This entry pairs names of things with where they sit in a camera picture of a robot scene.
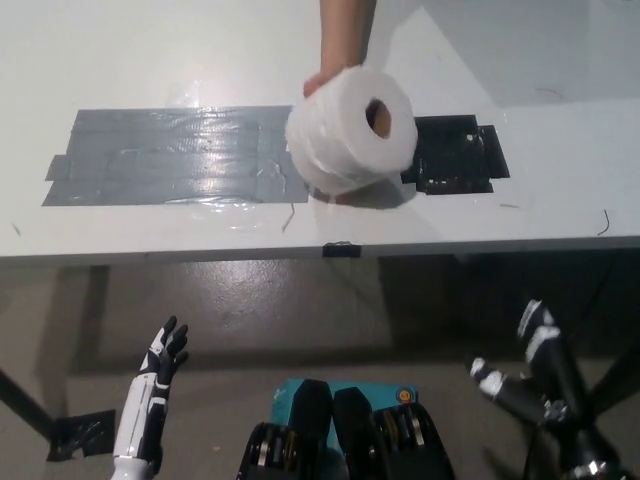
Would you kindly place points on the black teal robot body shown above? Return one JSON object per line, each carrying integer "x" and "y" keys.
{"x": 350, "y": 440}

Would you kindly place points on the grey duct tape patch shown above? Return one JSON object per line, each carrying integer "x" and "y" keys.
{"x": 165, "y": 160}

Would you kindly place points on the black metal table leg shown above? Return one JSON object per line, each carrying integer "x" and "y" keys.
{"x": 27, "y": 405}
{"x": 617, "y": 380}

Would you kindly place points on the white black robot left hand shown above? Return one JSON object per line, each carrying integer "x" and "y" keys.
{"x": 145, "y": 400}

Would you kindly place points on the black tape square area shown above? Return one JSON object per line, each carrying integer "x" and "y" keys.
{"x": 450, "y": 165}

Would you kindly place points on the white toilet paper roll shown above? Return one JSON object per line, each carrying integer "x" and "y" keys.
{"x": 340, "y": 140}

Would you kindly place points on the person's bare hand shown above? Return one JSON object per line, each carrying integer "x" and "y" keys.
{"x": 313, "y": 86}

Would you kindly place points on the clear tape strip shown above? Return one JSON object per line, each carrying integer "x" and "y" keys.
{"x": 185, "y": 92}
{"x": 225, "y": 212}

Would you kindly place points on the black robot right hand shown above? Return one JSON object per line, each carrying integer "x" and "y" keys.
{"x": 550, "y": 385}

